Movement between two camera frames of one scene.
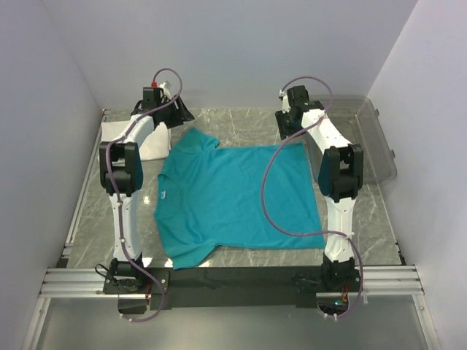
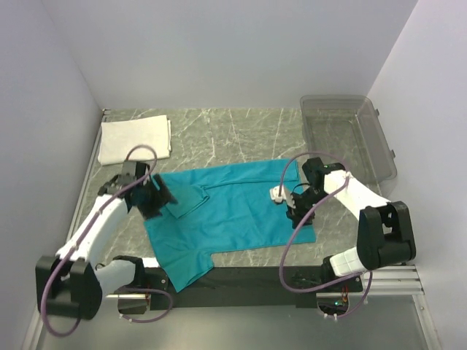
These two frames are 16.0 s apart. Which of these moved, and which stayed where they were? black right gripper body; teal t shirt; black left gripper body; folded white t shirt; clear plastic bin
Moved: black left gripper body; teal t shirt; black right gripper body
Stayed: folded white t shirt; clear plastic bin
